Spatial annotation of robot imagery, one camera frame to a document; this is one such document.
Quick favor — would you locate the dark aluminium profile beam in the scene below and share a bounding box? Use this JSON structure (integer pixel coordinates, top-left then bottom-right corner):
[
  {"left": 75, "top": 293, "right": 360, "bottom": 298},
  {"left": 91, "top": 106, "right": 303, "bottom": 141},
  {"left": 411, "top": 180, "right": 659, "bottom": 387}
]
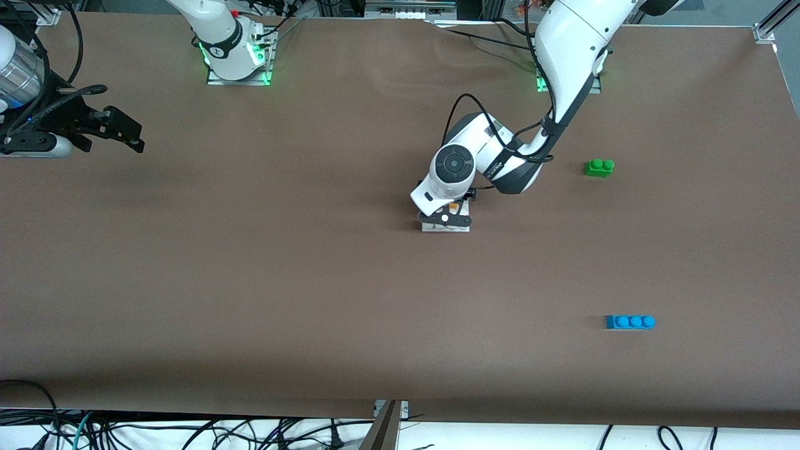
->
[{"left": 359, "top": 400, "right": 401, "bottom": 450}]

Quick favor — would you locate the brown table cover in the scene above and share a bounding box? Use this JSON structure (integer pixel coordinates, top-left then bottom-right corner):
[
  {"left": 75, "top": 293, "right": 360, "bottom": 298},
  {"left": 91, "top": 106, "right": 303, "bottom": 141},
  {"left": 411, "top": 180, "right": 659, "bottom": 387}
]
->
[{"left": 0, "top": 11, "right": 800, "bottom": 432}]

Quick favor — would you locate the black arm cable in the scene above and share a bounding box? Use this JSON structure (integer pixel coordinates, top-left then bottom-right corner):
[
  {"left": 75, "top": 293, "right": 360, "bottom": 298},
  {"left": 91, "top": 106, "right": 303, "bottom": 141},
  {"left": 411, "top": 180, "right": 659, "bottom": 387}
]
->
[
  {"left": 59, "top": 3, "right": 83, "bottom": 88},
  {"left": 442, "top": 92, "right": 558, "bottom": 164}
]

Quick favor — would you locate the teal cable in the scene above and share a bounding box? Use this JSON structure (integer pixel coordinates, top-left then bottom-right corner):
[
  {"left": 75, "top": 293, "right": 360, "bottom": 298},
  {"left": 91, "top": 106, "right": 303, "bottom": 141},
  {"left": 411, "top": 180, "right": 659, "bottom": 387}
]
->
[{"left": 70, "top": 411, "right": 96, "bottom": 450}]

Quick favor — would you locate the grey metal box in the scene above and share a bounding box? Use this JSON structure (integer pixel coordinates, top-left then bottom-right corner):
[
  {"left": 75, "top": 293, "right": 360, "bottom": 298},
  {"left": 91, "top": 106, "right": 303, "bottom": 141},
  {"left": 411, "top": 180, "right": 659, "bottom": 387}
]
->
[{"left": 364, "top": 0, "right": 458, "bottom": 21}]

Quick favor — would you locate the blue three-stud block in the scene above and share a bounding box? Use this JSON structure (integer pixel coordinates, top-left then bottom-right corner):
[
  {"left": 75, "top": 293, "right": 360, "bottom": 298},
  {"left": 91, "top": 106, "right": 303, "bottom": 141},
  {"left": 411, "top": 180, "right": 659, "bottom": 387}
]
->
[{"left": 605, "top": 314, "right": 656, "bottom": 331}]

